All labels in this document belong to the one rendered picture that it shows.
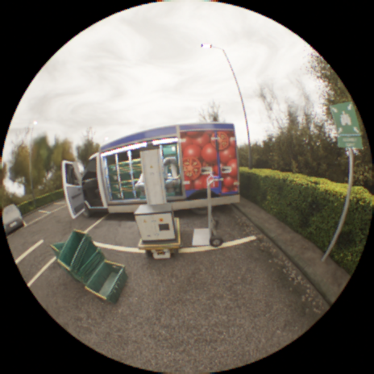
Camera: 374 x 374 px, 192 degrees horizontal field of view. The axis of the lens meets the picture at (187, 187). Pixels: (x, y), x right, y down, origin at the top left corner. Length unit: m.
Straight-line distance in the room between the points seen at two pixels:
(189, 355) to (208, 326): 0.41
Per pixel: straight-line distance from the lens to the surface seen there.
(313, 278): 2.02
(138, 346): 1.56
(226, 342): 1.45
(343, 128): 1.92
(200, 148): 2.76
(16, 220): 9.09
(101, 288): 1.99
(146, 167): 1.90
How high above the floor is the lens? 1.43
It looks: 11 degrees down
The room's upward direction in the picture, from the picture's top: 5 degrees counter-clockwise
